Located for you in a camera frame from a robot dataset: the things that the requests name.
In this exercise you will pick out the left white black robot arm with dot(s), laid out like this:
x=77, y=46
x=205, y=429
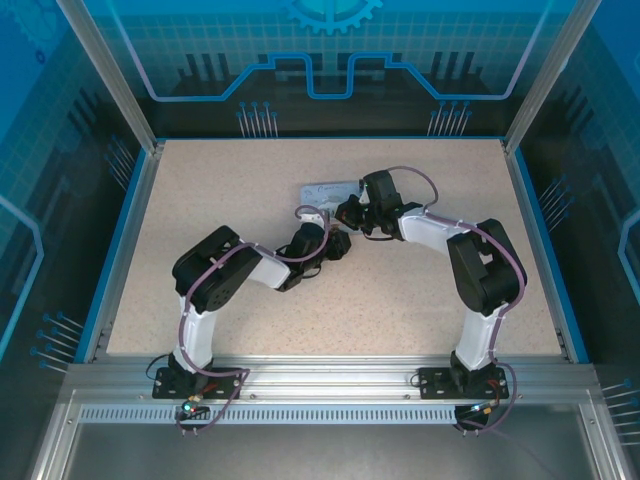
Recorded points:
x=197, y=335

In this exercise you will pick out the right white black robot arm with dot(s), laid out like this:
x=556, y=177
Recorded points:
x=477, y=340

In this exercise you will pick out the blue table edge trim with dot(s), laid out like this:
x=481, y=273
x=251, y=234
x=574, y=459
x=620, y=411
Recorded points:
x=123, y=210
x=539, y=210

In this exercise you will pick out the connector with green light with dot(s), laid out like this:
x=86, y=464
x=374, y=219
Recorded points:
x=192, y=406
x=485, y=408

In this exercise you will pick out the aluminium front frame rail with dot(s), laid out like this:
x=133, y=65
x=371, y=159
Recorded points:
x=325, y=375

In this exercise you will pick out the aluminium side frame rail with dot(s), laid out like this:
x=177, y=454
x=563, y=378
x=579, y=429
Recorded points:
x=136, y=210
x=526, y=210

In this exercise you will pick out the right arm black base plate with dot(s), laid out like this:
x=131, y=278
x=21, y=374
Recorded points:
x=432, y=385

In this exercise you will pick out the aluminium upright frame post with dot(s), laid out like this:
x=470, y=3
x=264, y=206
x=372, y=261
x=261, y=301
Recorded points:
x=534, y=100
x=129, y=100

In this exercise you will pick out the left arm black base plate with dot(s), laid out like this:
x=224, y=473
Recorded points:
x=167, y=387

